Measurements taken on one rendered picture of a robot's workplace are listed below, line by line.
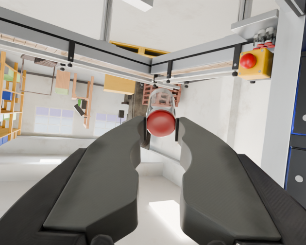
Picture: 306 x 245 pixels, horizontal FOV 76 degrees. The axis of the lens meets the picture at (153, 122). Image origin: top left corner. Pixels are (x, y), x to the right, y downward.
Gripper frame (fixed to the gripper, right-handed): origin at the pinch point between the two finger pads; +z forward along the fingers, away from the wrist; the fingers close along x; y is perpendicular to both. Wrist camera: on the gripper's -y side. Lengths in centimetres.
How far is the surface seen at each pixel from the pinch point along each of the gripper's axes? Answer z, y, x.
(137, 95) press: 603, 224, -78
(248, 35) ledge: 59, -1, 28
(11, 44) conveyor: 67, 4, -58
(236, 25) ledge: 57, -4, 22
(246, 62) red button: 44.2, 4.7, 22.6
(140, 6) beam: 120, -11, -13
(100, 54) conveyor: 86, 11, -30
